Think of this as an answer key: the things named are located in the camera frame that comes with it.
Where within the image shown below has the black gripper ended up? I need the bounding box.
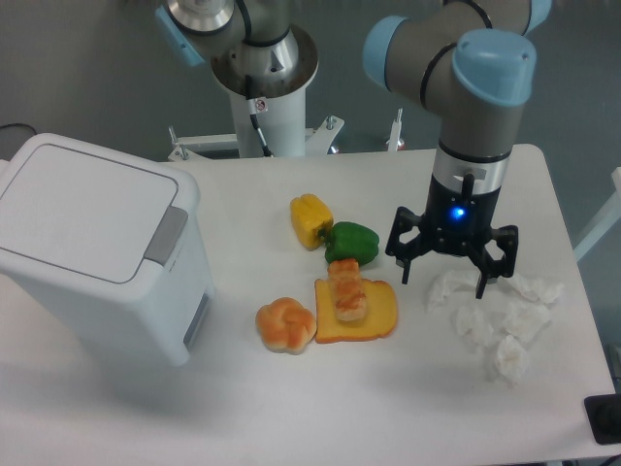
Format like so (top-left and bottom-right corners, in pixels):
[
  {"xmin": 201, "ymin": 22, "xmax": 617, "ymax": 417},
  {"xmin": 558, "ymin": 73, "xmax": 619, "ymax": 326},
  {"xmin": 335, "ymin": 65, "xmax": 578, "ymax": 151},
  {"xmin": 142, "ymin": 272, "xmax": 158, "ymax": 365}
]
[{"xmin": 384, "ymin": 174, "xmax": 520, "ymax": 300}]

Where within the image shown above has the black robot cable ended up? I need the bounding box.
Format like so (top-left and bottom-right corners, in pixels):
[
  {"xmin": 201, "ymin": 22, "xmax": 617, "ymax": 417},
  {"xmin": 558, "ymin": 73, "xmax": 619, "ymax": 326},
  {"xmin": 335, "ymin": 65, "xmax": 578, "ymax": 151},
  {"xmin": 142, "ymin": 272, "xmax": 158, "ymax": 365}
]
[{"xmin": 242, "ymin": 72, "xmax": 276, "ymax": 159}]

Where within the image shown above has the crumpled white tissue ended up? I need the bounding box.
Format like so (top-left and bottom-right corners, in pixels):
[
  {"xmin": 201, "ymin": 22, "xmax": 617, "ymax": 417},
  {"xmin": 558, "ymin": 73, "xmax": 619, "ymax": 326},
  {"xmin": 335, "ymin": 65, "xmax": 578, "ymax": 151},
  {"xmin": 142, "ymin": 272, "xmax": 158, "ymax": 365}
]
[
  {"xmin": 426, "ymin": 270, "xmax": 479, "ymax": 313},
  {"xmin": 506, "ymin": 273, "xmax": 565, "ymax": 305},
  {"xmin": 455, "ymin": 305, "xmax": 494, "ymax": 348},
  {"xmin": 502, "ymin": 301, "xmax": 551, "ymax": 344},
  {"xmin": 489, "ymin": 335, "xmax": 530, "ymax": 386}
]

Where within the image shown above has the green bell pepper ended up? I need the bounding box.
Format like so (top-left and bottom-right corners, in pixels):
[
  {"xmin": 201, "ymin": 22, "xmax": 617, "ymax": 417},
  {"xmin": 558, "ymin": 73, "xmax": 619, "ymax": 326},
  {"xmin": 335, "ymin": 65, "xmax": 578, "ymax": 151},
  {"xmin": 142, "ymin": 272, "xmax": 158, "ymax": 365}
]
[{"xmin": 317, "ymin": 221, "xmax": 379, "ymax": 266}]

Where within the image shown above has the round knotted bread roll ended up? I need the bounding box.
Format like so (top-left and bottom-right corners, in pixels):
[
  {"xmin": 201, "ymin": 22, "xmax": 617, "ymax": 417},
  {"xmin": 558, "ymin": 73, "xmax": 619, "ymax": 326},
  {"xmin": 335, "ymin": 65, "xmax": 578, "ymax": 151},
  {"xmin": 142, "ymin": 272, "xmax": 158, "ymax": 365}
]
[{"xmin": 255, "ymin": 297, "xmax": 317, "ymax": 354}]

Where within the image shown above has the white table clamp bracket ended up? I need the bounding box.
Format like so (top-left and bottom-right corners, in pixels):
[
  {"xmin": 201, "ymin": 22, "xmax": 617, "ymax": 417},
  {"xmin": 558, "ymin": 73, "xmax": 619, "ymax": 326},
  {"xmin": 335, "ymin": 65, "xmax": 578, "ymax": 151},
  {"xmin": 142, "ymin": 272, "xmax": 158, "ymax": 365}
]
[{"xmin": 386, "ymin": 108, "xmax": 405, "ymax": 151}]

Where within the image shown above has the crumpled white tissue middle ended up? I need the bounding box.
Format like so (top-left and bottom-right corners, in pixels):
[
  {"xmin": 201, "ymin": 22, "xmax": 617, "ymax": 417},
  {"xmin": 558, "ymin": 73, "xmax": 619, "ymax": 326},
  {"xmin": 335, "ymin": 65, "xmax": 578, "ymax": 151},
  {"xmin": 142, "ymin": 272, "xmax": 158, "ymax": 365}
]
[{"xmin": 455, "ymin": 305, "xmax": 494, "ymax": 348}]

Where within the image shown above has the crumpled white tissue top right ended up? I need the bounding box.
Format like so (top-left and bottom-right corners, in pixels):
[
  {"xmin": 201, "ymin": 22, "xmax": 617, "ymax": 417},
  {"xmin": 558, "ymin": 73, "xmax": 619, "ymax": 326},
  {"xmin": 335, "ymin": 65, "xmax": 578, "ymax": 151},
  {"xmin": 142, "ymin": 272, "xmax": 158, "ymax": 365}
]
[{"xmin": 506, "ymin": 273, "xmax": 565, "ymax": 305}]

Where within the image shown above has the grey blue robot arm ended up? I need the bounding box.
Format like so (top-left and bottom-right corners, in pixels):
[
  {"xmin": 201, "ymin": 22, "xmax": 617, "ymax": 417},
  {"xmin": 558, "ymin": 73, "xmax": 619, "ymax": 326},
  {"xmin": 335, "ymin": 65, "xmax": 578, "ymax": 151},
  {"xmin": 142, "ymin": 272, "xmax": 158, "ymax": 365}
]
[{"xmin": 156, "ymin": 1, "xmax": 551, "ymax": 288}]

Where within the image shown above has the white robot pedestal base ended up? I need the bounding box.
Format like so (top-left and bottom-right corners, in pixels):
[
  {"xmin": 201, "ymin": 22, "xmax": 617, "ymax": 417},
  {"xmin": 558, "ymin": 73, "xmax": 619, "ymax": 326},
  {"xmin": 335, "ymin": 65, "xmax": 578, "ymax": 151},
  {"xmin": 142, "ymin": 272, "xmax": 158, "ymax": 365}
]
[{"xmin": 169, "ymin": 25, "xmax": 344, "ymax": 159}]

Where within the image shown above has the crumpled white tissue left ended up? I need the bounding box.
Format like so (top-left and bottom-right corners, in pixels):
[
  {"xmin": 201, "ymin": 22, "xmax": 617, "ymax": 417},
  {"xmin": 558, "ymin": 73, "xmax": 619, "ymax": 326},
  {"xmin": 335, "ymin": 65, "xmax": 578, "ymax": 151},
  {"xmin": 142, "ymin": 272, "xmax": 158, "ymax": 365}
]
[{"xmin": 426, "ymin": 270, "xmax": 479, "ymax": 313}]

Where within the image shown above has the crumpled white tissue bottom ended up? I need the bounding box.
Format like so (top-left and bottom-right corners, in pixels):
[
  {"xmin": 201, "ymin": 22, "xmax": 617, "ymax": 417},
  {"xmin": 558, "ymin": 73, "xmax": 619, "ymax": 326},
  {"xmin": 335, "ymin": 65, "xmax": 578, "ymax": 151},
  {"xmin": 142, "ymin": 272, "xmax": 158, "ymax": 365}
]
[{"xmin": 489, "ymin": 335, "xmax": 530, "ymax": 386}]

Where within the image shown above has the orange toast slice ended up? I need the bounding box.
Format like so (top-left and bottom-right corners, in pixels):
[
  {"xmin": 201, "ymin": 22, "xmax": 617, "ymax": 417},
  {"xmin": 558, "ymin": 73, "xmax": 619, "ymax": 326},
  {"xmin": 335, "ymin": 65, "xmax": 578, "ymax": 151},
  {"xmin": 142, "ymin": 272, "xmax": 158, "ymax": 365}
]
[{"xmin": 314, "ymin": 279, "xmax": 398, "ymax": 344}]

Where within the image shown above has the yellow bell pepper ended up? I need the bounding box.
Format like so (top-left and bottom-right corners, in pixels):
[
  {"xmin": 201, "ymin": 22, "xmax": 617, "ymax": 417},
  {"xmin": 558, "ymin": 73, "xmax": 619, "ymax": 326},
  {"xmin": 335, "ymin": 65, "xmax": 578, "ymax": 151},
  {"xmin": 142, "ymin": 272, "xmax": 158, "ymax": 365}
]
[{"xmin": 289, "ymin": 193, "xmax": 334, "ymax": 250}]

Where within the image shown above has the white push-top trash can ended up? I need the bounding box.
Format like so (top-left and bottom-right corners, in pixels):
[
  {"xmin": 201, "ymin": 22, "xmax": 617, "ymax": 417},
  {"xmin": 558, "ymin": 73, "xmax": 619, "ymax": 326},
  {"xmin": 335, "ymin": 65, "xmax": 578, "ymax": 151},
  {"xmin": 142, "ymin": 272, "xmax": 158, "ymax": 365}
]
[{"xmin": 1, "ymin": 133, "xmax": 214, "ymax": 366}]

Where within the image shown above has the black device table corner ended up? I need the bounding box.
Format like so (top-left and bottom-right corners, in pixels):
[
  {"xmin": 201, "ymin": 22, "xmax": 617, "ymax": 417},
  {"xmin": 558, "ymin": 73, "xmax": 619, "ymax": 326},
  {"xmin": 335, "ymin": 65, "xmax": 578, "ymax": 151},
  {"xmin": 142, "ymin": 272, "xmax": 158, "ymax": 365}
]
[{"xmin": 584, "ymin": 393, "xmax": 620, "ymax": 445}]

